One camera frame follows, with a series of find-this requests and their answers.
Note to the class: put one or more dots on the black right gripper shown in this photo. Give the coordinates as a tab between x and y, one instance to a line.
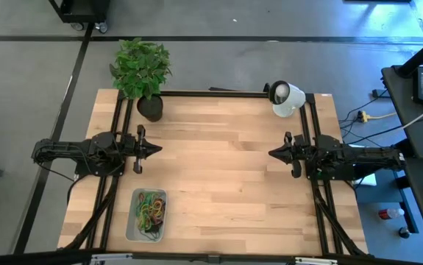
296	172

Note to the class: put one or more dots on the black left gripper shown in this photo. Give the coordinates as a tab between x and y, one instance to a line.
140	130

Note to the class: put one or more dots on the green rubber band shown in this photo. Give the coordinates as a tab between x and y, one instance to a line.
143	215

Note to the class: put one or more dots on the wide black rubber band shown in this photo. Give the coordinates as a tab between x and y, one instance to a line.
155	225

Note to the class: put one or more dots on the long teal rubber band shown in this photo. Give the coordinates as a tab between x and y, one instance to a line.
148	235

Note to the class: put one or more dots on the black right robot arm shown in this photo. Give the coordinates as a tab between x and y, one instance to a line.
362	158

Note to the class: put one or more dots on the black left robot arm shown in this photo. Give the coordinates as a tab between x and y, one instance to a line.
67	151

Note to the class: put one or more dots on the grey plastic bin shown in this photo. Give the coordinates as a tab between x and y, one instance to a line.
132	235

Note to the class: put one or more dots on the black plant pot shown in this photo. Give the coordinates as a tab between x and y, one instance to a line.
150	110

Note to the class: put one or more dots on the green leafy plant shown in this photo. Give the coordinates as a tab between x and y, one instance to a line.
141	68

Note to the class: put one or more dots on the yellow power plug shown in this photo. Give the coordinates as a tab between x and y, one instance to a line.
363	117

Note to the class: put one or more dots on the white sheet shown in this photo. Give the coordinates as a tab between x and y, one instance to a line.
367	180

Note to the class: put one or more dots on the black power adapter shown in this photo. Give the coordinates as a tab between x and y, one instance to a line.
376	93

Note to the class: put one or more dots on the red white bottle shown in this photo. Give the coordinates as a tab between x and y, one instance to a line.
389	213

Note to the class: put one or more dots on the black round cap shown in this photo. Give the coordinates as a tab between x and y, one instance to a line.
404	232

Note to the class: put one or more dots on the black wheeled cart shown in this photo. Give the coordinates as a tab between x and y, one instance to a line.
82	11

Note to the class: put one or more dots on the black stand pole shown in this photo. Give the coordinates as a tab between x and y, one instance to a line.
422	55

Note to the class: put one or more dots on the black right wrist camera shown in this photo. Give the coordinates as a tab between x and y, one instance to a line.
303	154

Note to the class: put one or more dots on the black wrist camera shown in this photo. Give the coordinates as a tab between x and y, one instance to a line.
128	149
303	154

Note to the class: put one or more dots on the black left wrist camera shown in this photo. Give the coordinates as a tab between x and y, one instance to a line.
128	149

